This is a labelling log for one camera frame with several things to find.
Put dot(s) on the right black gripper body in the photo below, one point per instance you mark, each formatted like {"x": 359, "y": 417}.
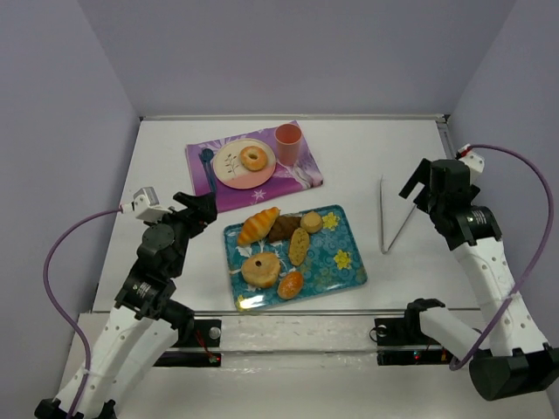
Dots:
{"x": 424, "y": 192}

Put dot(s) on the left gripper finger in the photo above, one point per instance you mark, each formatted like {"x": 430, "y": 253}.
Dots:
{"x": 204, "y": 206}
{"x": 197, "y": 226}

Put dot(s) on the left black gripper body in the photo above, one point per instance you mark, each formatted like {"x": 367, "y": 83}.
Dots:
{"x": 197, "y": 209}

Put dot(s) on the orange glazed donut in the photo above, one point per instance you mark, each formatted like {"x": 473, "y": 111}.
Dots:
{"x": 253, "y": 158}

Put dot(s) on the metal tongs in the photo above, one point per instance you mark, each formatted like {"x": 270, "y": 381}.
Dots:
{"x": 394, "y": 214}

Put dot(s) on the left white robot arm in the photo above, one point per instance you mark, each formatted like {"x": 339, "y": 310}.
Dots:
{"x": 145, "y": 321}

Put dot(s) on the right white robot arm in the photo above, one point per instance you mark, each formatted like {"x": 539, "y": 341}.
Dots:
{"x": 511, "y": 356}

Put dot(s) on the dark chocolate bread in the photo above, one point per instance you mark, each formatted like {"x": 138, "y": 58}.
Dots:
{"x": 283, "y": 228}

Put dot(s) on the long seeded bread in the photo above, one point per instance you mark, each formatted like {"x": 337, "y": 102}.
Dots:
{"x": 298, "y": 246}

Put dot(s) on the blue plastic spoon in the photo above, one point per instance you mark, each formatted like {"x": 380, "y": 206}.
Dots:
{"x": 206, "y": 157}

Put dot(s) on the orange striped croissant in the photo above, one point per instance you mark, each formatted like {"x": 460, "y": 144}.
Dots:
{"x": 257, "y": 227}

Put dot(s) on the cream pink round plate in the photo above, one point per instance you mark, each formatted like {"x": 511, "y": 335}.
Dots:
{"x": 231, "y": 172}

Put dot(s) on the purple floral cloth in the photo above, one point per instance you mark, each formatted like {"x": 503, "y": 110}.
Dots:
{"x": 304, "y": 174}

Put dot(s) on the teal floral tray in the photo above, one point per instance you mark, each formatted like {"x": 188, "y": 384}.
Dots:
{"x": 333, "y": 262}

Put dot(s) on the small round tan bun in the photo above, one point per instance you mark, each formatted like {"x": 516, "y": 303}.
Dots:
{"x": 311, "y": 222}

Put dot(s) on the pink plastic cup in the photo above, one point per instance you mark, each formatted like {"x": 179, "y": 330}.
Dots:
{"x": 288, "y": 138}

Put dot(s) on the orange sugared bun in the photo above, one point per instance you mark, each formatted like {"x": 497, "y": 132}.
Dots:
{"x": 291, "y": 285}

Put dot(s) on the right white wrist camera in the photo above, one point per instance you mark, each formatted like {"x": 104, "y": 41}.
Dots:
{"x": 474, "y": 161}

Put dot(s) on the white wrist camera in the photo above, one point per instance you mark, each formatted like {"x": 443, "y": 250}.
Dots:
{"x": 474, "y": 161}
{"x": 146, "y": 205}

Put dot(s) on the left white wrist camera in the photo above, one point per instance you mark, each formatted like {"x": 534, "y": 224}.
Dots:
{"x": 146, "y": 205}

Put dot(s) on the metal table rail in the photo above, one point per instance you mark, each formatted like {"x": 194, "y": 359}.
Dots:
{"x": 300, "y": 313}

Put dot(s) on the tan ring donut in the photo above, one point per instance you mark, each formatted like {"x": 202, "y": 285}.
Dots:
{"x": 261, "y": 270}

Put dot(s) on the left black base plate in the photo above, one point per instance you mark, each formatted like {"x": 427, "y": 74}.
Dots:
{"x": 197, "y": 348}

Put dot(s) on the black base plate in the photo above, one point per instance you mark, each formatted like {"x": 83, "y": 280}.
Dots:
{"x": 397, "y": 346}
{"x": 197, "y": 348}

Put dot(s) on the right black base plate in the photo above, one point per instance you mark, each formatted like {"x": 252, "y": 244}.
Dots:
{"x": 397, "y": 346}

